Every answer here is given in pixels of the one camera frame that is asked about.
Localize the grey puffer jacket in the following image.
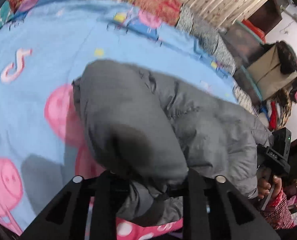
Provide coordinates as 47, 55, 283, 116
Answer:
72, 60, 273, 227

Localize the colourful clothes heap on floor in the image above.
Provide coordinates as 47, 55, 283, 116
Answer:
260, 88, 292, 132

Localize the teal white wave-pattern pillow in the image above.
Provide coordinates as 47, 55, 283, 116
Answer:
0, 0, 14, 29

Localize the person right hand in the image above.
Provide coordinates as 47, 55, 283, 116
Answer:
257, 168, 282, 200

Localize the beige fabric wardrobe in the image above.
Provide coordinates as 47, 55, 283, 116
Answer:
247, 46, 297, 100

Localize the dark clothes pile on wardrobe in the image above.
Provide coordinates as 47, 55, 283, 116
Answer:
262, 41, 297, 103

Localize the red box on bin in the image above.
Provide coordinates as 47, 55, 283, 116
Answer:
242, 19, 266, 43

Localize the blue Peppa Pig blanket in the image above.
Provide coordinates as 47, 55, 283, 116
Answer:
0, 0, 236, 235

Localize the clear bin teal lid lower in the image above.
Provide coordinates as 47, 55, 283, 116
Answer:
234, 66, 263, 106

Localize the clear bin teal lid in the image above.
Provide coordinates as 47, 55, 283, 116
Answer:
234, 66, 263, 106
223, 22, 264, 68

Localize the clear bin teal lid upper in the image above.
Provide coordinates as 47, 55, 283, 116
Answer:
223, 22, 264, 68

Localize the dark wooden door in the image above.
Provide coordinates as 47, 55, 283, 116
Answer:
248, 0, 282, 34

